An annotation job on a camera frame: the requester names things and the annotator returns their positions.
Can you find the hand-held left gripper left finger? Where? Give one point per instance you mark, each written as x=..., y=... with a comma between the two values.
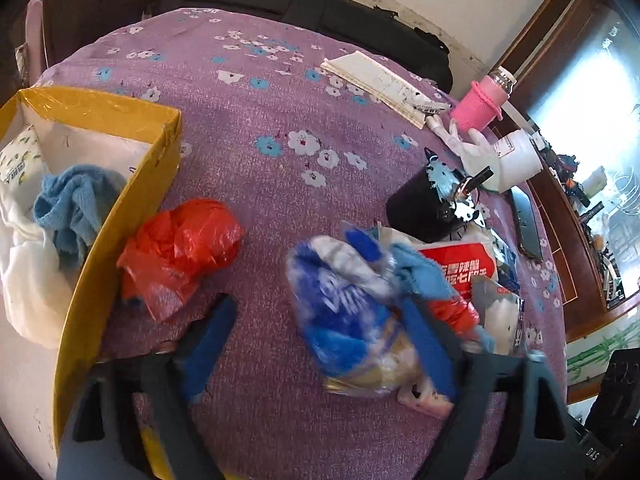
x=210, y=340

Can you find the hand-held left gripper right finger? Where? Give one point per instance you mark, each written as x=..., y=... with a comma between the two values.
x=425, y=350

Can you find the red plastic bag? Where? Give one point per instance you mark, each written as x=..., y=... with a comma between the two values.
x=452, y=312
x=180, y=250

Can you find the pink floral tissue pack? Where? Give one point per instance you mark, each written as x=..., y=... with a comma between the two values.
x=425, y=400

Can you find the small blue cloth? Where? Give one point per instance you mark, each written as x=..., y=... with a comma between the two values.
x=425, y=272

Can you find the blue white plastic pack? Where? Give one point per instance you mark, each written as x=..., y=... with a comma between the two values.
x=345, y=310

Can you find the red label wet wipes pack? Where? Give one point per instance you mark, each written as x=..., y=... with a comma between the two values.
x=460, y=265

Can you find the blue floral tissue pack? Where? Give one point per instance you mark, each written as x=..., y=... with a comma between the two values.
x=506, y=265

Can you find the yellow cardboard box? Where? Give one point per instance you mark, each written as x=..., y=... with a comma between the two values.
x=125, y=240

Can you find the white fluffy cloth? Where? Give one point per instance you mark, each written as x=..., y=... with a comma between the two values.
x=30, y=285

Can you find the blue towel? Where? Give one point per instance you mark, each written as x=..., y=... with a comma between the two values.
x=70, y=200

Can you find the lemon print tissue pack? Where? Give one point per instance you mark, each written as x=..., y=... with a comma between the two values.
x=20, y=160

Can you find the silver zip bag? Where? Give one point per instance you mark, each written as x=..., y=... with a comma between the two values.
x=500, y=320

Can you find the black phone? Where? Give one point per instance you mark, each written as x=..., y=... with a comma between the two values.
x=527, y=225

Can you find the wooden sideboard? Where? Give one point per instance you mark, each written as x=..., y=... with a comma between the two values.
x=565, y=260

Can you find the green bamboo print cloth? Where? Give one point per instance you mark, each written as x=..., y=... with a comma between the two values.
x=595, y=355

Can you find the white work glove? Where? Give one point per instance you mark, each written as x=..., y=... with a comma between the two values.
x=472, y=152

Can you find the purple floral tablecloth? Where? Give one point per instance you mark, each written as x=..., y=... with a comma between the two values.
x=250, y=135

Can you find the white plastic jar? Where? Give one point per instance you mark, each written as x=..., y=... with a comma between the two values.
x=517, y=160

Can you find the pile of small household items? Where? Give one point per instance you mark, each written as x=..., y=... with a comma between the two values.
x=600, y=220

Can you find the pink bottle with knit sleeve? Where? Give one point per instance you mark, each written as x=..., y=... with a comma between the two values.
x=475, y=105

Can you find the stack of white papers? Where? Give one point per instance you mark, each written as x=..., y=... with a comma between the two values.
x=380, y=85

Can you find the black clothing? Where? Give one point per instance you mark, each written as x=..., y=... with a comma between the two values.
x=430, y=40

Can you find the brown cushioned armchair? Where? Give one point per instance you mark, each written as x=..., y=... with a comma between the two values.
x=100, y=15

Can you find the black sofa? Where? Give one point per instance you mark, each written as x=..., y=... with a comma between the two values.
x=300, y=0

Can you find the wooden door frame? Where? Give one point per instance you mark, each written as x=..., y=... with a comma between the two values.
x=545, y=35

